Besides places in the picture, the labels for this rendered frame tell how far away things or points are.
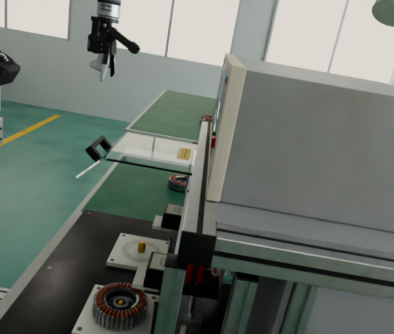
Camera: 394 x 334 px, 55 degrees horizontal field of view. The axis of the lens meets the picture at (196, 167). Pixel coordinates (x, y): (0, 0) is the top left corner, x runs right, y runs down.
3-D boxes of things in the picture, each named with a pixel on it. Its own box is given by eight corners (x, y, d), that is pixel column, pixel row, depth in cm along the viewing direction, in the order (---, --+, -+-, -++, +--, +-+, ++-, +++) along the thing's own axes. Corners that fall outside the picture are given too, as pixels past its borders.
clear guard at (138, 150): (75, 178, 85) (77, 153, 83) (105, 148, 108) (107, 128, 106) (218, 203, 85) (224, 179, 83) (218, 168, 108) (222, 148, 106)
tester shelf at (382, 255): (176, 262, 50) (181, 231, 48) (199, 135, 114) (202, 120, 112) (506, 320, 50) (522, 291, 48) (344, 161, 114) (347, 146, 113)
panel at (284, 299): (241, 435, 60) (287, 277, 51) (228, 232, 123) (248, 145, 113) (247, 436, 60) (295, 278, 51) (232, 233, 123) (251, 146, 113)
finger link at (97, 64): (87, 79, 126) (93, 54, 128) (104, 82, 126) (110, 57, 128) (85, 74, 123) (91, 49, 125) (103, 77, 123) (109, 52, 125)
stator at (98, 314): (83, 325, 75) (84, 309, 73) (103, 289, 85) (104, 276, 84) (138, 337, 74) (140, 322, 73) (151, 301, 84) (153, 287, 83)
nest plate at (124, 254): (105, 265, 96) (106, 261, 95) (120, 236, 110) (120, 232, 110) (164, 276, 96) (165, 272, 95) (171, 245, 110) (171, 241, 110)
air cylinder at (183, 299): (173, 339, 77) (177, 317, 75) (176, 314, 84) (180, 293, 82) (197, 344, 77) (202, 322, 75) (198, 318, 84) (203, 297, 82)
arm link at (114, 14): (122, 6, 128) (117, 4, 121) (121, 21, 130) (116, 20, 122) (100, 2, 128) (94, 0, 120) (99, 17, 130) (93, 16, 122)
